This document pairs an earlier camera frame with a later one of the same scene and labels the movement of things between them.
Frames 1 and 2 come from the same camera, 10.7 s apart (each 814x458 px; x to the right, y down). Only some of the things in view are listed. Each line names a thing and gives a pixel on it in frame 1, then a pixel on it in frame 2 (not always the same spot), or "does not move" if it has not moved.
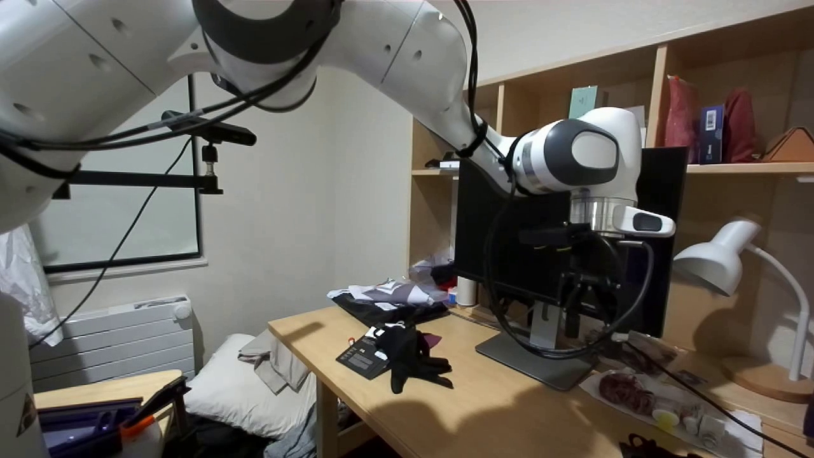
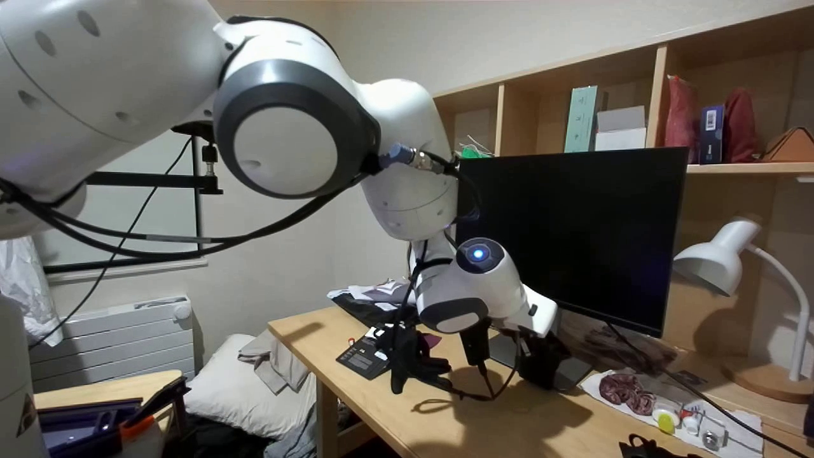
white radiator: [152, 337] does not move
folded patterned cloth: [396, 300] does not move
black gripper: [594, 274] to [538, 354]
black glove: [638, 445] does not move
